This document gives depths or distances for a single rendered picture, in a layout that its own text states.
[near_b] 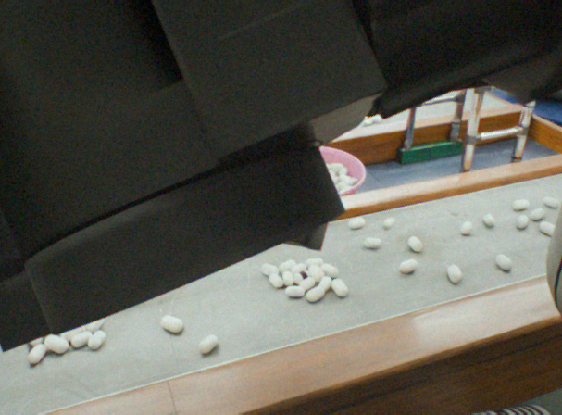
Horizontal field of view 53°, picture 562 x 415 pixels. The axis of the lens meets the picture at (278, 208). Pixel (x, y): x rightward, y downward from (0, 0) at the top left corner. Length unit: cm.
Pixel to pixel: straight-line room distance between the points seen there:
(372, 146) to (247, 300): 72
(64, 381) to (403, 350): 48
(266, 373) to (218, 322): 16
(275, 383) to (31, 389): 34
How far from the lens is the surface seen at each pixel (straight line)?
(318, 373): 81
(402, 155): 158
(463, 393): 97
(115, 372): 88
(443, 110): 182
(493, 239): 119
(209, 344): 87
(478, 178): 136
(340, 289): 96
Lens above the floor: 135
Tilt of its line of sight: 30 degrees down
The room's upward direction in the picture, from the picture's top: straight up
